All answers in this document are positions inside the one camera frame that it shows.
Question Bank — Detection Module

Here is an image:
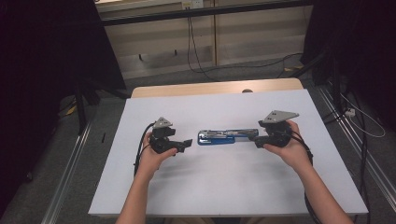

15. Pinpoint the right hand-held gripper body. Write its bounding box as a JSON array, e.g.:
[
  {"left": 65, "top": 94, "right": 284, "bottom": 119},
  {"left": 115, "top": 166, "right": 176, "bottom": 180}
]
[{"left": 257, "top": 109, "right": 301, "bottom": 149}]

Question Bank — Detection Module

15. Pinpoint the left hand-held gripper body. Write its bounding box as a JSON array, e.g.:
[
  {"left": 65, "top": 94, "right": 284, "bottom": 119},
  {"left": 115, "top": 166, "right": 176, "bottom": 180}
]
[{"left": 148, "top": 116, "right": 185, "bottom": 155}]

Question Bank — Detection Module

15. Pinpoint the blue stapler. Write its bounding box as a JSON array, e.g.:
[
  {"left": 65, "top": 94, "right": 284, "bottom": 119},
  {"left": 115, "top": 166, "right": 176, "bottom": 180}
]
[{"left": 196, "top": 128, "right": 261, "bottom": 147}]

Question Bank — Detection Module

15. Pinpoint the person's left hand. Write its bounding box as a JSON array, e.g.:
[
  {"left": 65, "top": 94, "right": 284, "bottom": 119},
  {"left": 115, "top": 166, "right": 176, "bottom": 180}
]
[{"left": 137, "top": 132, "right": 178, "bottom": 179}]

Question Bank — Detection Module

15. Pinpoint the person's right hand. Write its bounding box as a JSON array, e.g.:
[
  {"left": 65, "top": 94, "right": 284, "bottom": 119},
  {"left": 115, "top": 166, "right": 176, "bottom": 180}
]
[{"left": 262, "top": 119, "right": 313, "bottom": 175}]

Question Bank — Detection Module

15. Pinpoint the white table board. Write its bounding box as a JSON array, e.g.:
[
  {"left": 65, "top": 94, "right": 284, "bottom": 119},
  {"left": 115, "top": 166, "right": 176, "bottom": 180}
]
[{"left": 88, "top": 89, "right": 369, "bottom": 217}]

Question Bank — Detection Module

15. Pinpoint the wooden table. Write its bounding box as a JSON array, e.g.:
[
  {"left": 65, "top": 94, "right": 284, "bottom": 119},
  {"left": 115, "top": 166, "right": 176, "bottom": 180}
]
[{"left": 130, "top": 77, "right": 304, "bottom": 99}]

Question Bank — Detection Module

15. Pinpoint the black stand leg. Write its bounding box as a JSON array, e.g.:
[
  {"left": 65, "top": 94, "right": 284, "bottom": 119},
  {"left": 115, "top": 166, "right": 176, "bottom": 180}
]
[{"left": 73, "top": 77, "right": 129, "bottom": 135}]

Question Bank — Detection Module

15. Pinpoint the black curtain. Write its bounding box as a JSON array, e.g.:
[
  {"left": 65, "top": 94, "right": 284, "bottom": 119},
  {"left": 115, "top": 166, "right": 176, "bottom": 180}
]
[
  {"left": 301, "top": 0, "right": 396, "bottom": 133},
  {"left": 0, "top": 0, "right": 127, "bottom": 216}
]

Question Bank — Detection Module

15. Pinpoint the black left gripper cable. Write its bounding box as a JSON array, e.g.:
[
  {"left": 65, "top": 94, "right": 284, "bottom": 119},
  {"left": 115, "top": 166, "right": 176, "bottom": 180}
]
[{"left": 133, "top": 122, "right": 156, "bottom": 177}]

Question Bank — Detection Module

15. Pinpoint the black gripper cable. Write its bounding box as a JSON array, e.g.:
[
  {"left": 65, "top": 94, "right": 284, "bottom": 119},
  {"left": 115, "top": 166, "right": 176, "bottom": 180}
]
[
  {"left": 290, "top": 130, "right": 323, "bottom": 224},
  {"left": 133, "top": 122, "right": 156, "bottom": 177}
]

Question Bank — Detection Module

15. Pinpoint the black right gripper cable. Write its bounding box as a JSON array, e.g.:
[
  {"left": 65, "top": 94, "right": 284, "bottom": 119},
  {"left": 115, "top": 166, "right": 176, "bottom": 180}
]
[{"left": 290, "top": 130, "right": 323, "bottom": 224}]

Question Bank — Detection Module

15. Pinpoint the aluminium floor rail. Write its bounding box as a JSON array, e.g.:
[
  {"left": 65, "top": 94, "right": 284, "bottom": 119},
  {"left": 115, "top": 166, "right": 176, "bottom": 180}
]
[
  {"left": 317, "top": 86, "right": 396, "bottom": 213},
  {"left": 40, "top": 120, "right": 93, "bottom": 224}
]

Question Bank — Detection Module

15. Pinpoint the white floor cable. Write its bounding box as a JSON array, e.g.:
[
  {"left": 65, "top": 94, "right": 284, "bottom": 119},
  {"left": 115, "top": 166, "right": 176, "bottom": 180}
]
[{"left": 340, "top": 92, "right": 387, "bottom": 139}]

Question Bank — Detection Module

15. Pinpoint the black wall socket cable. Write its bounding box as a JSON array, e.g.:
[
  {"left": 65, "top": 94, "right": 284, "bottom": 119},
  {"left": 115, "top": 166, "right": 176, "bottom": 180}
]
[
  {"left": 188, "top": 7, "right": 304, "bottom": 76},
  {"left": 186, "top": 7, "right": 219, "bottom": 82}
]

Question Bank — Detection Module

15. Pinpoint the black wall rail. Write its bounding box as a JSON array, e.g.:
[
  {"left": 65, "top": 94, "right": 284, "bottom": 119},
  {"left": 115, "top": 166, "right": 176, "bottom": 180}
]
[{"left": 100, "top": 0, "right": 314, "bottom": 27}]

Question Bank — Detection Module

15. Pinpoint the white wall socket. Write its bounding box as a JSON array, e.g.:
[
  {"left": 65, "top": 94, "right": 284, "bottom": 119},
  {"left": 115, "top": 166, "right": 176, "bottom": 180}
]
[{"left": 181, "top": 0, "right": 205, "bottom": 9}]

